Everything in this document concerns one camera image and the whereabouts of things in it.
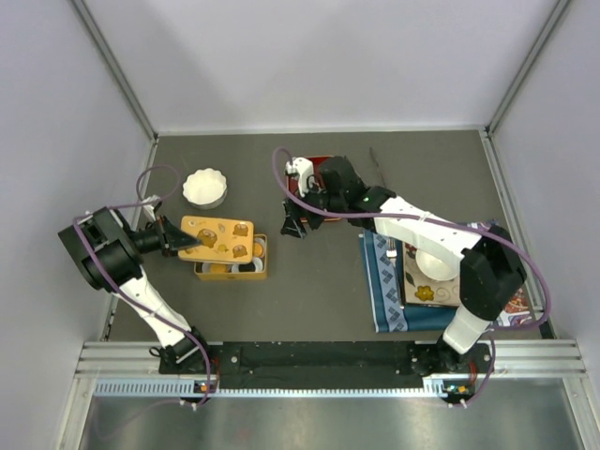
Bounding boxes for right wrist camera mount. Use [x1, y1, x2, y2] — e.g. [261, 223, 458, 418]
[284, 157, 316, 197]

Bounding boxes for purple cable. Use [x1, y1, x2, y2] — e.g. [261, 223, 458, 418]
[272, 147, 552, 408]
[77, 163, 217, 408]

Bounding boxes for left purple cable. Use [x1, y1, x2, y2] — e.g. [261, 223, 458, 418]
[77, 163, 217, 408]

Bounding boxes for metal tongs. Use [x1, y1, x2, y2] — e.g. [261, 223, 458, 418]
[368, 147, 387, 188]

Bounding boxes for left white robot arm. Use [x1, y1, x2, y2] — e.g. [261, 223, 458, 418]
[58, 207, 213, 375]

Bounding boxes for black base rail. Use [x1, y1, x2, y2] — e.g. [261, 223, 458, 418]
[152, 341, 491, 390]

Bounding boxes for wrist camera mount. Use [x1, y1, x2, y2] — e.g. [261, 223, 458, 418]
[284, 157, 316, 197]
[142, 194, 162, 229]

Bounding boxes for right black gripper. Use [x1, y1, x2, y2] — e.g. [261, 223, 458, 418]
[280, 176, 346, 240]

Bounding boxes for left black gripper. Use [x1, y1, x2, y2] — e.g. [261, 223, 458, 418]
[127, 214, 203, 257]

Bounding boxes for white bowl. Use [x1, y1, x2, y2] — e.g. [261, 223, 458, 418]
[415, 249, 458, 281]

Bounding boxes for silver fork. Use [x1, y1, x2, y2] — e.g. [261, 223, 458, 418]
[385, 237, 404, 308]

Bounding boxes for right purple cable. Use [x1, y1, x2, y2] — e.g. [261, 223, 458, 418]
[272, 147, 552, 408]

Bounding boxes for gold cookie tin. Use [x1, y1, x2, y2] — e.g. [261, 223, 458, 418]
[194, 234, 268, 281]

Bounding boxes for red lacquer tray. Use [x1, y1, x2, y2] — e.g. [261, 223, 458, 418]
[284, 155, 340, 226]

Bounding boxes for white scalloped dish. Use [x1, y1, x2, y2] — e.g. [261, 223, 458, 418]
[183, 168, 228, 210]

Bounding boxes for silver tin lid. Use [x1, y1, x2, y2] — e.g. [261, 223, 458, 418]
[178, 216, 255, 263]

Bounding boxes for blue patterned cloth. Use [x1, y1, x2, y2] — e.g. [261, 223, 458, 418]
[359, 232, 458, 333]

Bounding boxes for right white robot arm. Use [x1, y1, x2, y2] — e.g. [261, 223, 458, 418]
[275, 156, 527, 371]

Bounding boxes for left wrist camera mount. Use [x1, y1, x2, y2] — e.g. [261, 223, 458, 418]
[142, 194, 162, 229]

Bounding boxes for floral square plate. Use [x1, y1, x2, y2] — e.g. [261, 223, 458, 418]
[400, 244, 460, 308]

